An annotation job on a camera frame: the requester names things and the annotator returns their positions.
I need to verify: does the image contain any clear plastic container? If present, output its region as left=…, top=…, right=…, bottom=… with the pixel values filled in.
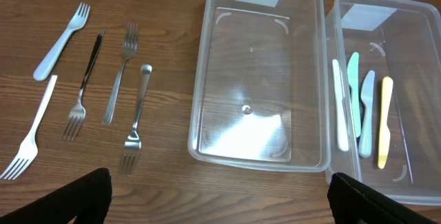
left=187, top=0, right=331, bottom=172
left=325, top=0, right=440, bottom=206

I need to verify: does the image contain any right clear plastic container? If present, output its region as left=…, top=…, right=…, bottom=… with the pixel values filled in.
left=325, top=0, right=440, bottom=206

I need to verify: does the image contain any light blue plastic fork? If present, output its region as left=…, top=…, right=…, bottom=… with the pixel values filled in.
left=33, top=2, right=90, bottom=81

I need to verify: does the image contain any dark handled metal fork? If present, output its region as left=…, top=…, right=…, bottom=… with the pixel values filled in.
left=62, top=29, right=105, bottom=141

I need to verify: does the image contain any white plastic fork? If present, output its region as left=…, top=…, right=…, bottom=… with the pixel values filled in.
left=1, top=75, right=58, bottom=180

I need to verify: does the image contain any white plastic knife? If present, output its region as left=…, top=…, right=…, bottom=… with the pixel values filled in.
left=332, top=59, right=349, bottom=152

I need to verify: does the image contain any thick handled metal fork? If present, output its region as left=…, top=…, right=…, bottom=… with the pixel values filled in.
left=119, top=64, right=152, bottom=175

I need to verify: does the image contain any left clear plastic container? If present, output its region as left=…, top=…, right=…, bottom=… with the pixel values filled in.
left=187, top=0, right=331, bottom=172

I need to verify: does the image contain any light blue plastic knife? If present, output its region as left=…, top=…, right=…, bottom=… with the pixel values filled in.
left=358, top=70, right=376, bottom=158

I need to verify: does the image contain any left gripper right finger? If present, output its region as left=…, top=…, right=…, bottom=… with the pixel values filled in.
left=327, top=172, right=433, bottom=224

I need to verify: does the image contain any yellow plastic knife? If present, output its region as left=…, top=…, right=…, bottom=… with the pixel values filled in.
left=377, top=77, right=393, bottom=169

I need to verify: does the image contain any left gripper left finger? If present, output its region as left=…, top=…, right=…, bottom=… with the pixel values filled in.
left=1, top=167, right=112, bottom=224

